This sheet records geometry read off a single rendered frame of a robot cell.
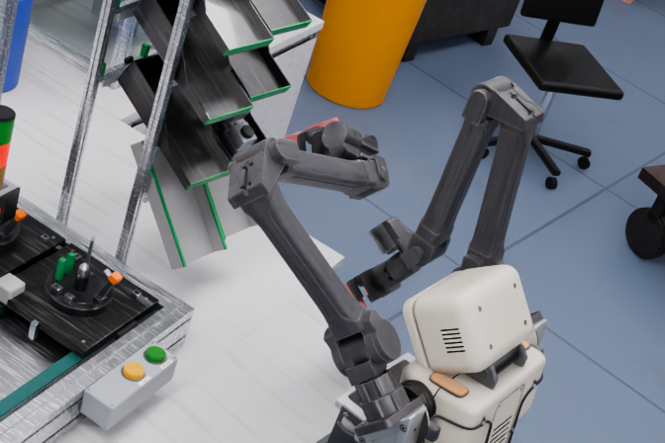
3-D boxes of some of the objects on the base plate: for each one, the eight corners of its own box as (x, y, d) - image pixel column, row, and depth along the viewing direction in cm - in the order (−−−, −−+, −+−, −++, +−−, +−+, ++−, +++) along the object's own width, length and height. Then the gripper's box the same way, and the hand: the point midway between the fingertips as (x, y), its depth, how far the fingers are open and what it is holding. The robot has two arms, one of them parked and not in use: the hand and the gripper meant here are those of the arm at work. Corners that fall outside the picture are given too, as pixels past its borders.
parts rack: (209, 231, 302) (299, -67, 260) (115, 293, 273) (199, -33, 231) (142, 190, 308) (220, -109, 266) (43, 245, 279) (113, -80, 237)
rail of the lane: (184, 343, 267) (196, 305, 261) (-146, 593, 195) (-141, 549, 190) (163, 329, 268) (175, 291, 262) (-171, 574, 197) (-166, 528, 191)
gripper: (330, 171, 248) (271, 160, 257) (371, 152, 258) (313, 143, 267) (328, 138, 245) (268, 129, 255) (370, 121, 256) (311, 113, 265)
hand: (294, 136), depth 260 cm, fingers open, 9 cm apart
